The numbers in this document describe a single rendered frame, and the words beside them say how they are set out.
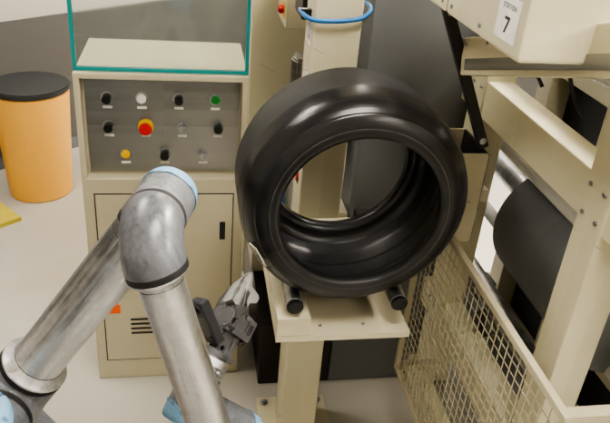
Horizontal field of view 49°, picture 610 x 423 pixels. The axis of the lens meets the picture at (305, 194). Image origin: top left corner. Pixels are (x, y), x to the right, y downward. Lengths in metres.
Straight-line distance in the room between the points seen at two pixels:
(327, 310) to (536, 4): 1.03
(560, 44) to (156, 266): 0.82
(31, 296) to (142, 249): 2.21
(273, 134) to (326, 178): 0.47
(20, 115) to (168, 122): 1.68
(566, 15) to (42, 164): 3.19
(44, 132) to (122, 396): 1.69
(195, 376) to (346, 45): 0.96
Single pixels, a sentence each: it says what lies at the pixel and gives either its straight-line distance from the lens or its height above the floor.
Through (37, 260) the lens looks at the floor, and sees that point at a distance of 3.60.
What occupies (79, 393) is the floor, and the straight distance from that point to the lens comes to 2.83.
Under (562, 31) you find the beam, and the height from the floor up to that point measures 1.70.
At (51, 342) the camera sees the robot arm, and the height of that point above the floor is 1.00.
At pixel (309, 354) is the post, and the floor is 0.40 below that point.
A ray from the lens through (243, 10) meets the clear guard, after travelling 2.16.
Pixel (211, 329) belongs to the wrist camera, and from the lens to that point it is 1.55.
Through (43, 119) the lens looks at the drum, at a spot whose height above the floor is 0.52.
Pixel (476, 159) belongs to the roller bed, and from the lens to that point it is 1.99.
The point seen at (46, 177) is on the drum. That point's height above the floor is 0.16.
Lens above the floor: 1.96
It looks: 28 degrees down
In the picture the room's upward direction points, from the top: 5 degrees clockwise
